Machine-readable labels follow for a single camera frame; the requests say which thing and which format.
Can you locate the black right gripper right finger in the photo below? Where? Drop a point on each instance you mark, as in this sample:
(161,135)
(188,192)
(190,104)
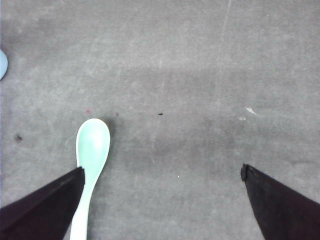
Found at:
(281,212)

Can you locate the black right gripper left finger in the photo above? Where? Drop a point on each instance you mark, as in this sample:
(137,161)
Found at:
(46,213)

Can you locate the mint green spoon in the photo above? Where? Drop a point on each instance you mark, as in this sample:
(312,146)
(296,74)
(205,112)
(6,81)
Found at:
(92,147)

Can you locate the light blue plastic cup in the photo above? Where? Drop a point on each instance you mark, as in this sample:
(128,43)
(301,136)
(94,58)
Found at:
(3,64)

